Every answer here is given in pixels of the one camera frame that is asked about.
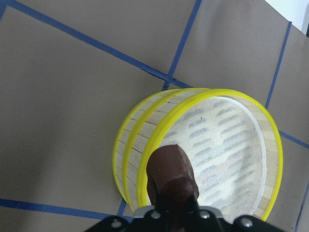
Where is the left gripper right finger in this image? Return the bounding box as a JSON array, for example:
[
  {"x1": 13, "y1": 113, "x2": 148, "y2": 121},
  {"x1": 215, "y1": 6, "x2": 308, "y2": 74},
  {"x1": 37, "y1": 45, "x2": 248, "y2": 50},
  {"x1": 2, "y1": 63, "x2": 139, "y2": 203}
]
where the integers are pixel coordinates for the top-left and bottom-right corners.
[{"x1": 190, "y1": 194, "x2": 282, "y2": 232}]

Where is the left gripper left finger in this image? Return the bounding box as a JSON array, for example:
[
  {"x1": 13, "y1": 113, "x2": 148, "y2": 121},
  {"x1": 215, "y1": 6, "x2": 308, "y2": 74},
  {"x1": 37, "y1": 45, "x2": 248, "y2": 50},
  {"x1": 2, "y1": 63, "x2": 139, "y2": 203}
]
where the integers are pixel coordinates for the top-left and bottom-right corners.
[{"x1": 87, "y1": 192, "x2": 169, "y2": 232}]

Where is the brown steamed bun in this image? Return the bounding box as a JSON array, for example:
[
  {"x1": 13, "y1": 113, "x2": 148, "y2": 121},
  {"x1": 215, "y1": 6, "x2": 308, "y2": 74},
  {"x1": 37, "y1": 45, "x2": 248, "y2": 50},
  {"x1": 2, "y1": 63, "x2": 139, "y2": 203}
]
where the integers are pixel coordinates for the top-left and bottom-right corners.
[{"x1": 146, "y1": 144, "x2": 199, "y2": 232}]

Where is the yellow bamboo steamer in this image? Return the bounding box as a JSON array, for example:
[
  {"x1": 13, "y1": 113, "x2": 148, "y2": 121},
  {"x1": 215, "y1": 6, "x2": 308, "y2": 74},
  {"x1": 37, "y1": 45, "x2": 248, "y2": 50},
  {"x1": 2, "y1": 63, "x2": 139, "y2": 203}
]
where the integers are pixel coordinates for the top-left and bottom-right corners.
[
  {"x1": 128, "y1": 88, "x2": 283, "y2": 221},
  {"x1": 112, "y1": 88, "x2": 208, "y2": 211}
]

